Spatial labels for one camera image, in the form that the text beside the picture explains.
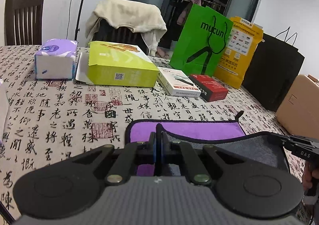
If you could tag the black paper bag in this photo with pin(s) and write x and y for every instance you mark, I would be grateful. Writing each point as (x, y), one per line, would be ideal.
(273, 68)

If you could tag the purple and grey towel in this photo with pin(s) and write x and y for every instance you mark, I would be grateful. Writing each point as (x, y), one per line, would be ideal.
(229, 135)

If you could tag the cream cloth on chair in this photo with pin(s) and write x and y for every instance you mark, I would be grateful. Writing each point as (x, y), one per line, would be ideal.
(138, 17)

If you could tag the calligraphy print tablecloth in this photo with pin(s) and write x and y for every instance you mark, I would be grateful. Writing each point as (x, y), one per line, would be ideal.
(49, 121)

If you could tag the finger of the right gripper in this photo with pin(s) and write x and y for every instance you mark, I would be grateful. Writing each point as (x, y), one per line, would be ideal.
(295, 140)

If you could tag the red flat box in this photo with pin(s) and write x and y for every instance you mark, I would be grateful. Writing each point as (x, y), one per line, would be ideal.
(210, 89)

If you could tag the chair under cream cloth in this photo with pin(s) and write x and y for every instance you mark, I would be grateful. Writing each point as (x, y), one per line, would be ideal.
(108, 33)

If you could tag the dark wooden chair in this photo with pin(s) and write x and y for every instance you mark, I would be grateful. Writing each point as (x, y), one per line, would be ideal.
(23, 22)

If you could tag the beige hard case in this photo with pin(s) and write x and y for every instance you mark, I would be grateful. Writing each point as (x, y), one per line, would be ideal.
(298, 112)

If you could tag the green mucun paper bag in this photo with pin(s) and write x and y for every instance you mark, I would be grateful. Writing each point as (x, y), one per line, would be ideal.
(202, 41)

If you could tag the black light stand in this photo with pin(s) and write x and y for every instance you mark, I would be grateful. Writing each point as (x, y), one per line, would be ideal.
(77, 29)

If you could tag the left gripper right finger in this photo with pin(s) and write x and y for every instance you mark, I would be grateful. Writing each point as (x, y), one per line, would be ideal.
(245, 178)

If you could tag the lime green box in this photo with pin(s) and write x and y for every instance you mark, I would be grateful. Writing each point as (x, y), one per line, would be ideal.
(116, 64)

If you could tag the yellow paper bag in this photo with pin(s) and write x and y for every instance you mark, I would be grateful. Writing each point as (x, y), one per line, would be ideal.
(237, 55)

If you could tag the white purple tissue pack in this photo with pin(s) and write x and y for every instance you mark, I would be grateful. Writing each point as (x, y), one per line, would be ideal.
(56, 60)

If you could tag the person's right hand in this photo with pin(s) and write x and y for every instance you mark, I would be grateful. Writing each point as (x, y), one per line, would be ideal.
(307, 176)

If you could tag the white flat box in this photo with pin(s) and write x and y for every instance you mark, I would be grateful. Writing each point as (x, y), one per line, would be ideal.
(177, 83)

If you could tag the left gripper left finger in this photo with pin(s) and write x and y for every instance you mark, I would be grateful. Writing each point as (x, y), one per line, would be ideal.
(69, 187)

